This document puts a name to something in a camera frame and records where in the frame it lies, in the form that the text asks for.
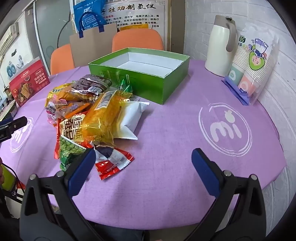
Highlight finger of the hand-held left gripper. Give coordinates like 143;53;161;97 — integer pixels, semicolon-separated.
0;116;28;137

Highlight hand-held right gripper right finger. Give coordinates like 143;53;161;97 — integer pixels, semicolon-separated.
183;148;266;241

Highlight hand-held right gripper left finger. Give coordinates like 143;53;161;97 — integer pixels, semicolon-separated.
20;147;102;241

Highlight green pea snack packet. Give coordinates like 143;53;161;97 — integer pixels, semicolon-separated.
59;136;89;172

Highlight red white snack packet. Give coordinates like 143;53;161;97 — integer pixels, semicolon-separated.
91;145;135;181

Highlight pink cracker packet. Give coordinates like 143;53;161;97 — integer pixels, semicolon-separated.
46;100;70;127

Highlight yellow cracker packet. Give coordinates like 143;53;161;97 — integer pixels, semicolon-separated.
45;83;77;102

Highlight yellow transparent snack packet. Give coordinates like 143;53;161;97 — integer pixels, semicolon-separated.
81;90;139;145

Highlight dark brown bread packet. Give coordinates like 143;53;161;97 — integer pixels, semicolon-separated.
72;75;112;102

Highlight green candy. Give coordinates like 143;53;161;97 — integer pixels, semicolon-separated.
116;78;133;93

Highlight green cardboard box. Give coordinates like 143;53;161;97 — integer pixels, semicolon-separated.
88;47;190;105

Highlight red cracker box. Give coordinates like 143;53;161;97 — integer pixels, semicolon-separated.
9;57;51;107

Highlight lime green object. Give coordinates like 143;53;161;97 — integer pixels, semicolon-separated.
2;166;18;192

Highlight purple tablecloth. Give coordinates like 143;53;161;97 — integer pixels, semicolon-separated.
0;58;287;227

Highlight orange chair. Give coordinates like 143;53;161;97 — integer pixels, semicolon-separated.
50;44;75;76
112;29;164;53

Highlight white air conditioner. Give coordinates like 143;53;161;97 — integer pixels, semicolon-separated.
0;22;20;55

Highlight pack of paper cups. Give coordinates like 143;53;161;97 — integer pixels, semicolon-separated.
221;23;279;106

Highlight cream thermos jug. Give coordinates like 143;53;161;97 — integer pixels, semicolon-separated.
205;15;238;77

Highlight blue tote bag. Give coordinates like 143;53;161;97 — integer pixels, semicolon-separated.
73;0;107;30

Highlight brown paper bag blue handles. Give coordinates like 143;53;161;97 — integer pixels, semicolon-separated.
69;13;118;67

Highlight wall poster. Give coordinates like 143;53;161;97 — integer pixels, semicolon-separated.
102;0;171;50

